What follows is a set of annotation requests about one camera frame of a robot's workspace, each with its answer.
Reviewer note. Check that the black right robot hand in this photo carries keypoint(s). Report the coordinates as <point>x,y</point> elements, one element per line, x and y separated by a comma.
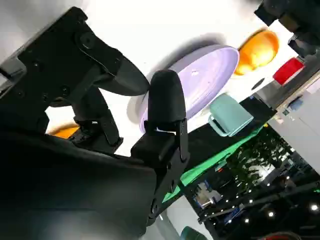
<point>75,187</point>

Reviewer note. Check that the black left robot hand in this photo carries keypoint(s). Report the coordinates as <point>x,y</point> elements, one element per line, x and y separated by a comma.
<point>302,20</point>

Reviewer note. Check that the orange toy bread roll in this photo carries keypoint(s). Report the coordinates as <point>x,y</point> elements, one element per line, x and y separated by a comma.
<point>257,53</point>
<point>65,131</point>

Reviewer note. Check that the red box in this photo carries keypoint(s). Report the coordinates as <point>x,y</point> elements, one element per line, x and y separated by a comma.
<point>287,71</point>

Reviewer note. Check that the grey metal case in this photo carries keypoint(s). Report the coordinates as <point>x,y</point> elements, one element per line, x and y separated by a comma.
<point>287,92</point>

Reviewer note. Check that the white machine cabinet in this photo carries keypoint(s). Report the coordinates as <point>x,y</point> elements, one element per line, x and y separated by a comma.
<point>300,130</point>

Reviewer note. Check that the lilac plate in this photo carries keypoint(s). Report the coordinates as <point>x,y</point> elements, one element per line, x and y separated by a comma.
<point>205,75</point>

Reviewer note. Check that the pale green mug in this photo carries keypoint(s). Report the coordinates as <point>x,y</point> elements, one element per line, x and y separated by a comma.
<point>230,116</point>

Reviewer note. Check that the dark green chair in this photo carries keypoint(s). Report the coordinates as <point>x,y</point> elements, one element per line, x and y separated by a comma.
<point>192,234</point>

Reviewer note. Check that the green leafy plant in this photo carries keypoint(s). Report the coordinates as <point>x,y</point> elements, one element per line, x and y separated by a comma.
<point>255,157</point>

